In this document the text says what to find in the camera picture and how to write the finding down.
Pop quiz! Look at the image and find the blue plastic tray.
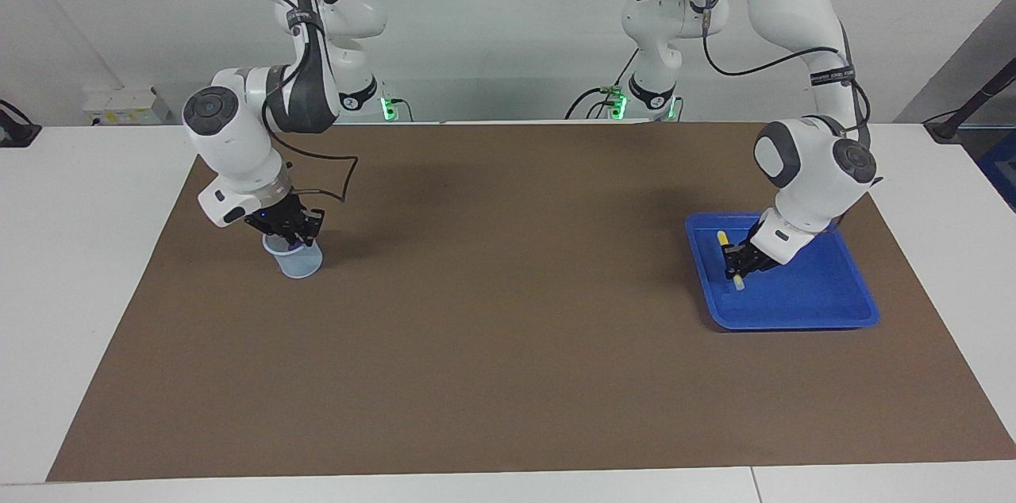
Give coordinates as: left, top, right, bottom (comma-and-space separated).
684, 211, 880, 331

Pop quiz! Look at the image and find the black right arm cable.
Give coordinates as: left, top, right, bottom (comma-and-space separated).
262, 110, 360, 204

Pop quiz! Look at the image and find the blue crate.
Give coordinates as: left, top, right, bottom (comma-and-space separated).
975, 130, 1016, 212

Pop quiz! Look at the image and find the light blue mesh pen cup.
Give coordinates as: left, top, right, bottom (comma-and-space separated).
263, 233, 324, 279

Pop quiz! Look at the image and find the white socket box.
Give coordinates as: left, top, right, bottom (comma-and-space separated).
83, 86, 171, 125

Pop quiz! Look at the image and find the black table clamp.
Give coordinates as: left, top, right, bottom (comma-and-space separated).
0, 100, 42, 148

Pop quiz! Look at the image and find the black left arm base cable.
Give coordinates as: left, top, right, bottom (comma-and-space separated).
565, 51, 640, 121

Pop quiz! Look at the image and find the yellow pen with white cap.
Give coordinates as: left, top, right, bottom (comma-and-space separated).
717, 231, 747, 291

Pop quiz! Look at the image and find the black stand pole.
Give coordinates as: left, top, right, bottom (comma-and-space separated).
923, 59, 1016, 143

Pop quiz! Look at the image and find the brown table mat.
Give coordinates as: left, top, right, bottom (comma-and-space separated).
46, 121, 1016, 482

